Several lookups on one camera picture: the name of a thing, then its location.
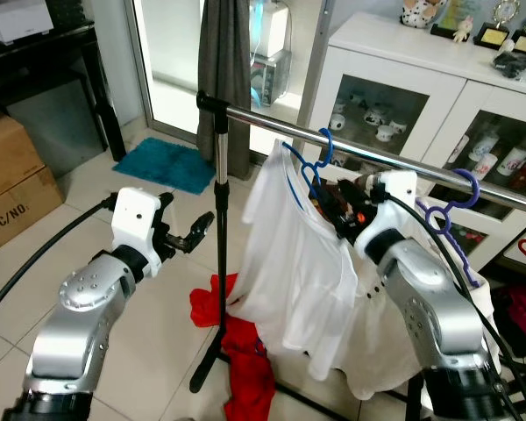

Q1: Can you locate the purple clothes hanger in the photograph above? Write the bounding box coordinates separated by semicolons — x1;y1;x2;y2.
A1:
423;168;490;290

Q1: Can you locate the blue clothes hanger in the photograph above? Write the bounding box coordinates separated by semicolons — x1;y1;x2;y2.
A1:
281;128;337;204

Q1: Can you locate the teal floor mat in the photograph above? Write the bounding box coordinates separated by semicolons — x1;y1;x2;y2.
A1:
113;137;217;196

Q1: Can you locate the white shirt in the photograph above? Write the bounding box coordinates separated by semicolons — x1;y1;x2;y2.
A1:
228;139;362;382

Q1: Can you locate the chrome clothes rack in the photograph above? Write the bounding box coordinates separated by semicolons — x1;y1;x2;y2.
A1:
188;91;526;421

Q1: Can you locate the red cloth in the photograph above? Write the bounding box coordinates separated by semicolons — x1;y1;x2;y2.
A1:
189;273;278;421

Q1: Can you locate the grey box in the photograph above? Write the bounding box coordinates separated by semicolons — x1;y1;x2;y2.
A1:
6;81;106;176

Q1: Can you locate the cardboard box black print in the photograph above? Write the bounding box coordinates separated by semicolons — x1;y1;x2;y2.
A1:
0;111;65;249

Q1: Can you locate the white glass-door cabinet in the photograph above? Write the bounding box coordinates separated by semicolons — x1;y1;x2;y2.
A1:
301;11;526;275

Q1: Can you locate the grey curtain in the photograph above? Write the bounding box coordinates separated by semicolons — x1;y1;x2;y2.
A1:
196;0;253;181

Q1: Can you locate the white blue appliance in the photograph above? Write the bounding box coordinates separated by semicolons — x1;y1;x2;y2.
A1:
249;0;293;108

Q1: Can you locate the pink bag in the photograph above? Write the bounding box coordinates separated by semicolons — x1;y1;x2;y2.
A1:
494;282;526;356

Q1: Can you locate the black desk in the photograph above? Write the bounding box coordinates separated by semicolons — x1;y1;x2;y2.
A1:
0;19;129;164

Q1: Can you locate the black tangled item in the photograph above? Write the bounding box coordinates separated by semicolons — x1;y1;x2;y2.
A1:
493;51;526;82

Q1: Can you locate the spotted cow plush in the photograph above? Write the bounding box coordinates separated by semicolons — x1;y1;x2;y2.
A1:
400;0;449;30

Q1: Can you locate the small pale doll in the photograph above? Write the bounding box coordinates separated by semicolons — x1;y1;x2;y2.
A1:
452;19;473;44

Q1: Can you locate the colourful framed card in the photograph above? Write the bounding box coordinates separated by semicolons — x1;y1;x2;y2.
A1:
430;0;481;41

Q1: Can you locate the white printer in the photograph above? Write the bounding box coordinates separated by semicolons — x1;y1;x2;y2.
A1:
0;0;56;45

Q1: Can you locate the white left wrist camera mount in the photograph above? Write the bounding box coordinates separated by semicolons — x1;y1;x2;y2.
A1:
110;187;166;280

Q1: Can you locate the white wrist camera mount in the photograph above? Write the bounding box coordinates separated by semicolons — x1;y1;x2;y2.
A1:
354;170;420;262
110;187;166;280

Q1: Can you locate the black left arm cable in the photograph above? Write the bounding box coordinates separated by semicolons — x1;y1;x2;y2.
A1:
0;195;120;330

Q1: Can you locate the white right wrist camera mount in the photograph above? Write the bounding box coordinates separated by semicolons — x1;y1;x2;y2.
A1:
354;170;420;262

